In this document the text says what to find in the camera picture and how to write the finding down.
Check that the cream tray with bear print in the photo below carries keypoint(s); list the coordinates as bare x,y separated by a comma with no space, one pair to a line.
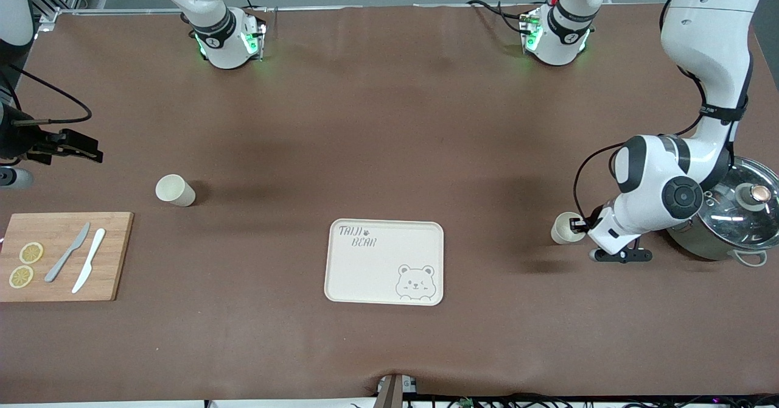
377,274

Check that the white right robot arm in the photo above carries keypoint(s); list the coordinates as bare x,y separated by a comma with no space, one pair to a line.
222,42

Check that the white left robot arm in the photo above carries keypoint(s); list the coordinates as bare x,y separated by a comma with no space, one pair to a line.
706,30

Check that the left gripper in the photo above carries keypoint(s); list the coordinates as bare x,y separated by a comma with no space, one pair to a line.
589,221

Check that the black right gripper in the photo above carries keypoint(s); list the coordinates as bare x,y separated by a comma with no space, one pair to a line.
13,140

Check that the bamboo cutting board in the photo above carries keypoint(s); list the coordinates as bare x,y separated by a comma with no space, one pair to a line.
61,286

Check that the white plastic knife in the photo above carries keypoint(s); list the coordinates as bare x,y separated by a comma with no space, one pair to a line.
89,260

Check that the grey plastic knife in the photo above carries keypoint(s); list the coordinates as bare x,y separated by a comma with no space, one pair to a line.
58,268

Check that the brown table cover sheet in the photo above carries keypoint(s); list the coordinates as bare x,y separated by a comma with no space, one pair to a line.
389,122

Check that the glass pot lid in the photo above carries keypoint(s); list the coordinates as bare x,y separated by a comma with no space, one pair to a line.
748,225

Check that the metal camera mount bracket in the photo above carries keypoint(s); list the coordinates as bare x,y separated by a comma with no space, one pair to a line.
389,393

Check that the white plastic cup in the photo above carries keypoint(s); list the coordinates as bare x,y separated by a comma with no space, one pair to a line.
173,190
563,232

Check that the yellow lemon slice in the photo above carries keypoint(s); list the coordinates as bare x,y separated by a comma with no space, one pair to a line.
21,277
31,253

